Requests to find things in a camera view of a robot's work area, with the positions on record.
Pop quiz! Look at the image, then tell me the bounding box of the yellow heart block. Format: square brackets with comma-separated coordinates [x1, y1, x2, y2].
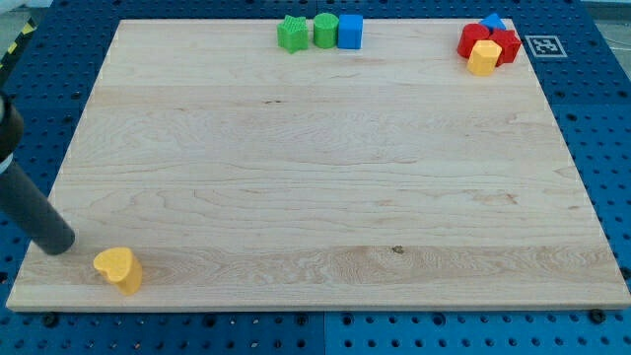
[93, 247, 143, 296]

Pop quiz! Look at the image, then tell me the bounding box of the wooden board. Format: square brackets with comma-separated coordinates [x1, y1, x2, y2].
[7, 20, 630, 313]

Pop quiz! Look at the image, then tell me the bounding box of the green star block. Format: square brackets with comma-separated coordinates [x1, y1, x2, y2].
[277, 15, 309, 53]

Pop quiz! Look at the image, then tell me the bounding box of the green cylinder block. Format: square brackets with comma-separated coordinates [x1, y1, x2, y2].
[313, 13, 339, 48]

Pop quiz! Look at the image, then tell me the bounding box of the blue cube block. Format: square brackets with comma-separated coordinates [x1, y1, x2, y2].
[337, 14, 364, 49]

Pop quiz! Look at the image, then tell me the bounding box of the yellow hexagon block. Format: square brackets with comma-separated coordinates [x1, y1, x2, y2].
[466, 39, 502, 76]

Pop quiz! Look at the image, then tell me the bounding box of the red cylinder block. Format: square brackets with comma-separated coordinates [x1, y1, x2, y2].
[456, 23, 491, 58]

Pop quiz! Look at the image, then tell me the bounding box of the red star block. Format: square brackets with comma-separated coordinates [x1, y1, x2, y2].
[489, 29, 522, 67]

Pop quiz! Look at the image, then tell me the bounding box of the blue triangle block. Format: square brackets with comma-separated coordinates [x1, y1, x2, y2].
[479, 13, 507, 32]

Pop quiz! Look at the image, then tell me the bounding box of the white fiducial marker tag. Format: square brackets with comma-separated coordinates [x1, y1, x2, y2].
[526, 35, 567, 58]

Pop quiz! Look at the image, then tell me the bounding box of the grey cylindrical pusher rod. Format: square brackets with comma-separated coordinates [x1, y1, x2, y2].
[1, 93, 75, 255]

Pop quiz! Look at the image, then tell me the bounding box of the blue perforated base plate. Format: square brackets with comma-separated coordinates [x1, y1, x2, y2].
[1, 0, 630, 354]

